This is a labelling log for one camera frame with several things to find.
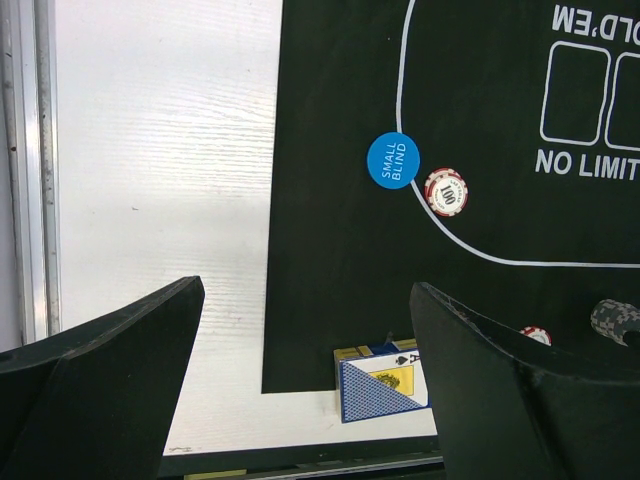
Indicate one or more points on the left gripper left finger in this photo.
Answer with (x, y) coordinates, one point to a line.
(97, 401)

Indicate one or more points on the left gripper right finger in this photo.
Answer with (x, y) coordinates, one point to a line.
(509, 407)

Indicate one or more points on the grey chip stack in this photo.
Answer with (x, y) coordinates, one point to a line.
(617, 321)

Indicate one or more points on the red white chip front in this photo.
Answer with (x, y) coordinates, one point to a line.
(538, 334)

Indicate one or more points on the red white 100 chip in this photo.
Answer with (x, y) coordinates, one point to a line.
(446, 192)

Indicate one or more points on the black poker table mat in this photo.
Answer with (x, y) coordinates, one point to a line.
(534, 103)

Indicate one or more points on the blue small blind button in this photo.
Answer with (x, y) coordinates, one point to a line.
(393, 160)

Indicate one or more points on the aluminium rail frame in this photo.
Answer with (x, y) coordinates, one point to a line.
(29, 93)

